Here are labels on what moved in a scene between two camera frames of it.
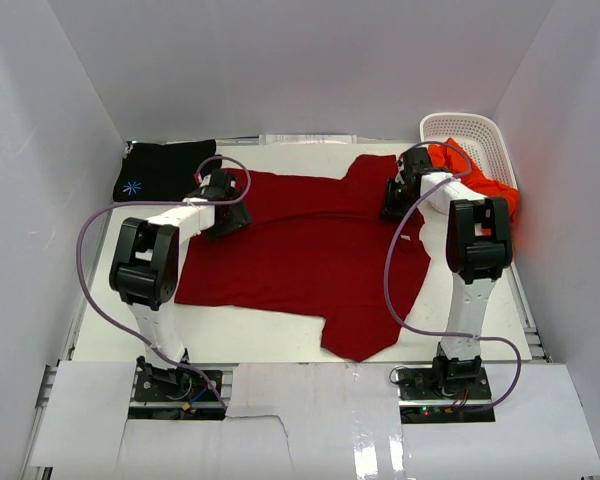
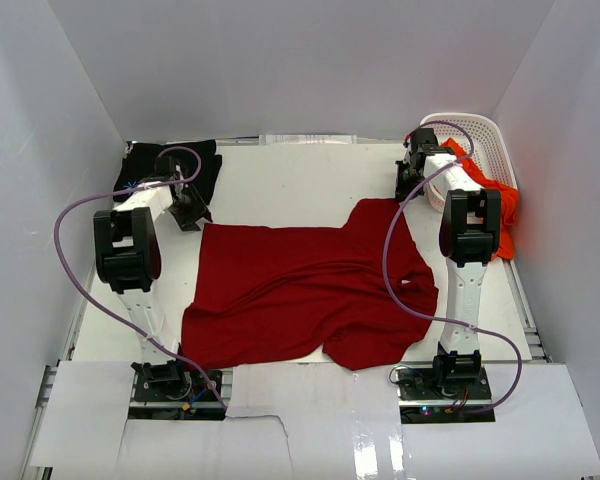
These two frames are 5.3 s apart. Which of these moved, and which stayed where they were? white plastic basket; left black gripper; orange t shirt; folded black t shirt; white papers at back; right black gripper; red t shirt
Moved: left black gripper; red t shirt; right black gripper
Stayed: folded black t shirt; white papers at back; white plastic basket; orange t shirt
